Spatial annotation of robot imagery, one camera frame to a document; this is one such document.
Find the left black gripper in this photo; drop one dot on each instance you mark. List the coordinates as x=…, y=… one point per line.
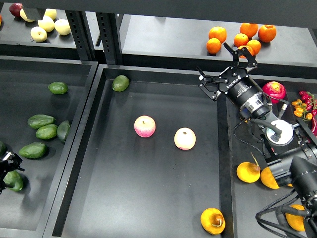
x=10, y=162

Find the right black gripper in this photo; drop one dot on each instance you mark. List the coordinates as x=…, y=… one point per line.
x=240, y=87

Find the dark green avocado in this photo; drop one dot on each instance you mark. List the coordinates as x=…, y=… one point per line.
x=14, y=180

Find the avocado at left edge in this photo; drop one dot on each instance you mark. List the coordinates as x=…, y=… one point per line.
x=3, y=148

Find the green avocado cluster bottom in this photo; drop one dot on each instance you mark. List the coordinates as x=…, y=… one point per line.
x=33, y=150

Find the green avocado cluster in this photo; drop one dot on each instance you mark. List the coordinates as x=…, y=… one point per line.
x=47, y=132
x=33, y=150
x=39, y=120

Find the green avocado cluster middle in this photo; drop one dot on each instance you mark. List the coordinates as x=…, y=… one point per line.
x=47, y=132

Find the green avocado cluster top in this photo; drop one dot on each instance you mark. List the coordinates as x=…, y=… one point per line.
x=39, y=120

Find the dark avocado cluster right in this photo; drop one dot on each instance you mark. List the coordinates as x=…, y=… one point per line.
x=63, y=130

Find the yellow pear with stem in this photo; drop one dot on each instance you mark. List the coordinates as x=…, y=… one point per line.
x=249, y=172

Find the green avocado left tray top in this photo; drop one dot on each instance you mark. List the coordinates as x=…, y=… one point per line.
x=58, y=88

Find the yellow pear middle right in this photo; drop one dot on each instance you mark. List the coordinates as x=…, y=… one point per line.
x=268, y=179

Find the green avocado tray corner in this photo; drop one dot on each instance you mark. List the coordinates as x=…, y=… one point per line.
x=120, y=83

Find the yellow pear in center tray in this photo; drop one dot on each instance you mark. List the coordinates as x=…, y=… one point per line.
x=212, y=220

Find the pale yellow pear front left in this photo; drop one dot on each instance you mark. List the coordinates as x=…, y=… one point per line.
x=38, y=34

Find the pale yellow pear middle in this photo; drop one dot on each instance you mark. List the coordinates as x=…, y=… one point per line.
x=46, y=23

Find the yellow pear bottom right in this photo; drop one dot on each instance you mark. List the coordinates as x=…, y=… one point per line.
x=295, y=221

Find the pale yellow pear right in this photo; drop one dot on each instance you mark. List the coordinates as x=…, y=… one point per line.
x=62, y=27

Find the pale yellow pear partly hidden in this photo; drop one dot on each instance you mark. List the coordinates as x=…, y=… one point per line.
x=24, y=16

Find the orange front bottom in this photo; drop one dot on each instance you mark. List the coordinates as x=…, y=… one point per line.
x=248, y=49

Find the orange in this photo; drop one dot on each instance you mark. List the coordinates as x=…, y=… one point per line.
x=267, y=33
x=255, y=45
x=249, y=29
x=248, y=49
x=218, y=32
x=213, y=45

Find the orange far left lower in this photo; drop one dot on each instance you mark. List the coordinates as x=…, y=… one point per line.
x=213, y=45

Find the orange right lower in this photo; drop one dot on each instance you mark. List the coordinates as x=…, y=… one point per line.
x=255, y=45

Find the red apple right tray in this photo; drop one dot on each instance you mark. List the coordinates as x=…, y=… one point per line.
x=275, y=90

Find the orange far left upper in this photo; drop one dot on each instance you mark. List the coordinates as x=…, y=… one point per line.
x=218, y=32

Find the orange top middle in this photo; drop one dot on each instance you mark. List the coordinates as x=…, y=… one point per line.
x=249, y=29

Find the orange top right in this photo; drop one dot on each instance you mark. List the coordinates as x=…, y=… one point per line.
x=267, y=33

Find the pale yellow pink apple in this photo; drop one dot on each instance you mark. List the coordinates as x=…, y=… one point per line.
x=185, y=138

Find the cherry tomato bunch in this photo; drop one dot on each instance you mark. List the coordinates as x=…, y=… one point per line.
x=305, y=107

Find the left black tray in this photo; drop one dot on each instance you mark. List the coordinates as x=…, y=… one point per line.
x=23, y=93

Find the black tray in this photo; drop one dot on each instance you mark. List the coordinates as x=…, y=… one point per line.
x=258, y=211
x=23, y=93
x=125, y=186

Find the red chili pepper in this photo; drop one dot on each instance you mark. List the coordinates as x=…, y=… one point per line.
x=314, y=126

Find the pink red apple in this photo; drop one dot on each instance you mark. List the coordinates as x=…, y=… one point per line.
x=144, y=126

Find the center black tray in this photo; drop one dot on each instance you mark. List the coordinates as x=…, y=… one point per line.
x=125, y=186

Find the right black tray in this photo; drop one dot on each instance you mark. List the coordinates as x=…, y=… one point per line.
x=258, y=211

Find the dark red apple shelf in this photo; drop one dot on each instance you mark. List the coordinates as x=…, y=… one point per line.
x=15, y=9

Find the black perforated shelf post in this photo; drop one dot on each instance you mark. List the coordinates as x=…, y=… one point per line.
x=108, y=34

